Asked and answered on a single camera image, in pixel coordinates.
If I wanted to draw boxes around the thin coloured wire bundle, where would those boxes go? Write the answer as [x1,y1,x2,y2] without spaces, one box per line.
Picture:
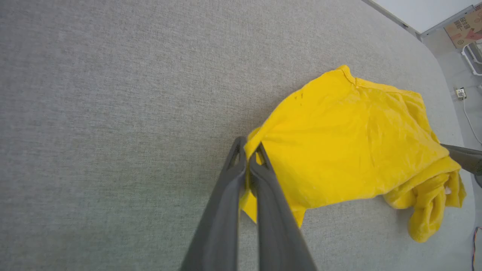
[472,226,482,271]

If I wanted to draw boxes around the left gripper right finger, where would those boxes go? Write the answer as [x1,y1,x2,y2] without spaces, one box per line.
[249,142,318,271]

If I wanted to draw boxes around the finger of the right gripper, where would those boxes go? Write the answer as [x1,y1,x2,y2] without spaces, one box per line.
[440,143,482,176]

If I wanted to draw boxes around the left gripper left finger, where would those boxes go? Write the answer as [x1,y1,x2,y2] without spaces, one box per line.
[180,136,248,271]

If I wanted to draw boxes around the brown cardboard box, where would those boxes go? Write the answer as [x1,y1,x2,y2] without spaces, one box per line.
[444,7,482,49]

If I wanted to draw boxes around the white tube rack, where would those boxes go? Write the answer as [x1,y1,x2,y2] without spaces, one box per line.
[461,42,482,76]

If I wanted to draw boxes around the thin white power cable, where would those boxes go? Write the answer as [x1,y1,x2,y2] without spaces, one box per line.
[462,99,482,146]

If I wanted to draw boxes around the yellow t-shirt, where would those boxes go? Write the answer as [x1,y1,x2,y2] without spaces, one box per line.
[239,65,467,243]

